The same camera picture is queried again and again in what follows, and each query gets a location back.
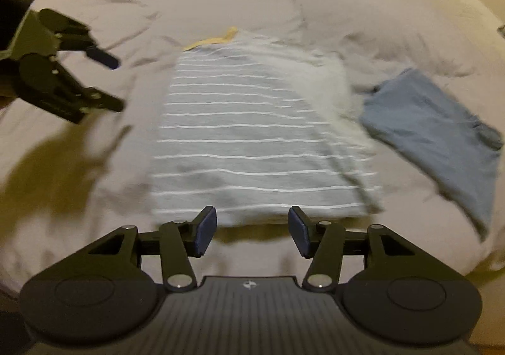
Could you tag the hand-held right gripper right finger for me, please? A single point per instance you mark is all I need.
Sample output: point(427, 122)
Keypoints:
point(300, 230)

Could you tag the blue shorts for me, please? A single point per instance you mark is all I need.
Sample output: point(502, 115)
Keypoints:
point(426, 122)

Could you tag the grey white-striped shirt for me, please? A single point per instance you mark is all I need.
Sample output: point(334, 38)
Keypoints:
point(244, 142)

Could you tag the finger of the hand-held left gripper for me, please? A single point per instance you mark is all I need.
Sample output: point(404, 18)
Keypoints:
point(106, 59)
point(106, 102)

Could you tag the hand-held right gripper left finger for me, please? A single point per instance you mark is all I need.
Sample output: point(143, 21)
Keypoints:
point(207, 228)

